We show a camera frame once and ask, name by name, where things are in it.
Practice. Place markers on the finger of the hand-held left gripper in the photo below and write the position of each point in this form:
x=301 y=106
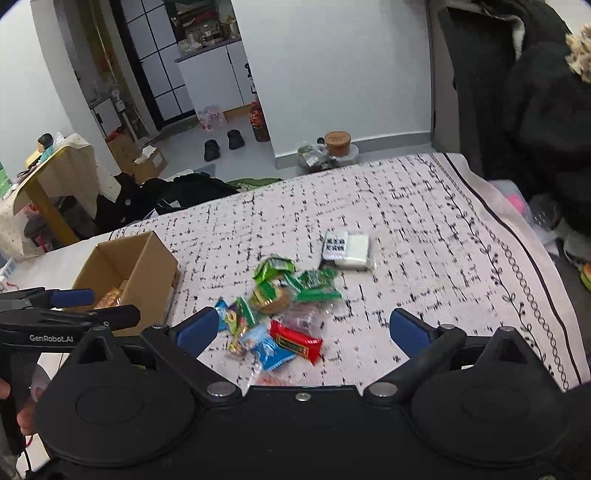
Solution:
x=115 y=316
x=74 y=297

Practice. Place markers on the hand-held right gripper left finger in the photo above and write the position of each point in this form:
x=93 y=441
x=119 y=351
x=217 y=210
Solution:
x=199 y=328

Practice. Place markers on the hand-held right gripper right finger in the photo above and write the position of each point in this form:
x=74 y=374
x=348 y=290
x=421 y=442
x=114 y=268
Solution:
x=408 y=330

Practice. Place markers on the orange snack packet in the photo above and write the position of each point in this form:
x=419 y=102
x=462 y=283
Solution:
x=109 y=298

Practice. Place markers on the small blue snack packet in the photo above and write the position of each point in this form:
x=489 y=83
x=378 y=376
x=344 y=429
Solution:
x=222 y=311

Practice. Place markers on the green avocado print snack packet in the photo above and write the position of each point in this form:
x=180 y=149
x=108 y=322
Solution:
x=242 y=316

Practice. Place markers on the brown cardboard box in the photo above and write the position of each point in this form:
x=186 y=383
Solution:
x=147 y=272

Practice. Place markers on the green round pastry packet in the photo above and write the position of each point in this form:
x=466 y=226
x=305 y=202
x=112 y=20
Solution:
x=272 y=297

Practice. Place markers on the red snack packet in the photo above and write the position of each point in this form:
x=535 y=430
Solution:
x=295 y=342

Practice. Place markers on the green patterned pastry packet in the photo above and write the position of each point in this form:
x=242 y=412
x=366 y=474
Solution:
x=318 y=284

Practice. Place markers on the black and white snack packet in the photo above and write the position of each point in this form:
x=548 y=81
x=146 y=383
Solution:
x=347 y=249

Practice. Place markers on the clear purple snack packet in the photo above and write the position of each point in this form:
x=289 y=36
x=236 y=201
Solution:
x=305 y=317

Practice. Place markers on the person's left hand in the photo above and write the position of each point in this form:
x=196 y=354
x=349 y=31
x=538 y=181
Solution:
x=26 y=420

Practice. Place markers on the red stool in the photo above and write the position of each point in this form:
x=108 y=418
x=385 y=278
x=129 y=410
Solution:
x=37 y=233

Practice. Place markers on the wooden table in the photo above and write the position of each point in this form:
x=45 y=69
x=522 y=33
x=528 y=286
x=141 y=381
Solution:
x=51 y=207

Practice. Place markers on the dotted cream tablecloth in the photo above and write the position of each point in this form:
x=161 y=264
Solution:
x=69 y=170

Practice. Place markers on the heap of black clothes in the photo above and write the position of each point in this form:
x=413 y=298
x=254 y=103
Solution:
x=184 y=189

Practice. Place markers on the open cardboard box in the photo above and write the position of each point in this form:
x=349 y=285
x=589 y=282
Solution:
x=150 y=166

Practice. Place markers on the green cloth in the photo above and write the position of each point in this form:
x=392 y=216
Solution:
x=254 y=182

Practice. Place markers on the dark haired figurine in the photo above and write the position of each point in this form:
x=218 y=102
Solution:
x=45 y=144

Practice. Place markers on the tall cardboard box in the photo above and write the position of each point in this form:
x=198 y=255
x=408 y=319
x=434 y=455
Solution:
x=122 y=147

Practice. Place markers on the clear plastic bag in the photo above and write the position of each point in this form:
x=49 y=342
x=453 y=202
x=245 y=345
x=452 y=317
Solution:
x=540 y=217

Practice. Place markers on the clear bag of clutter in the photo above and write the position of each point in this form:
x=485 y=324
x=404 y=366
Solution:
x=313 y=157

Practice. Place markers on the brown round jar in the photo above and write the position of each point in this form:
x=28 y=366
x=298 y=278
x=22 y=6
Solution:
x=337 y=144

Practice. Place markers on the pink plastic bag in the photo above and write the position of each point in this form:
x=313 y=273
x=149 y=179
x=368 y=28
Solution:
x=212 y=118

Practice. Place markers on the red labelled bottle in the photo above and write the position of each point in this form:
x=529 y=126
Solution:
x=258 y=122

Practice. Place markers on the black framed glass door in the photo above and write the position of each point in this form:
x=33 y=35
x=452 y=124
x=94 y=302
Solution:
x=157 y=64

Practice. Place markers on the white cabinet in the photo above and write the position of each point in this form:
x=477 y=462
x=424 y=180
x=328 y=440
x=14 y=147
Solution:
x=212 y=78

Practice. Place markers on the dark grey hanging coat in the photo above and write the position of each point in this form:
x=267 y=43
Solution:
x=475 y=83

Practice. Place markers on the black fur hooded jacket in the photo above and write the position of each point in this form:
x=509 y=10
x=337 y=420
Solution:
x=554 y=115

